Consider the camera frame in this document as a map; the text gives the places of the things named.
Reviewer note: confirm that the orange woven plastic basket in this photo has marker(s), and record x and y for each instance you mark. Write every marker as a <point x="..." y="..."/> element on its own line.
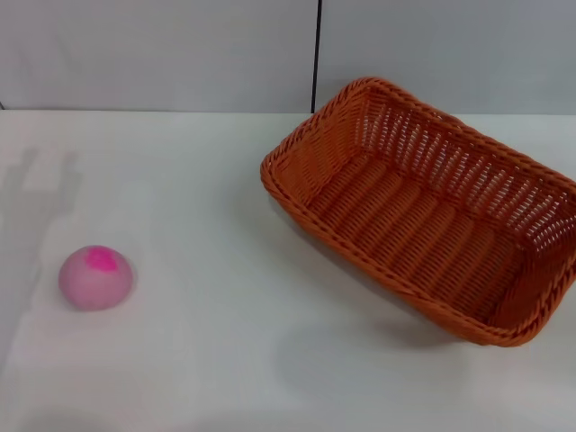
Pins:
<point x="407" y="216"/>

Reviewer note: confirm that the pink toy peach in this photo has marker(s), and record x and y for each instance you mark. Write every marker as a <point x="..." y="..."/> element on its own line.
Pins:
<point x="96" y="279"/>

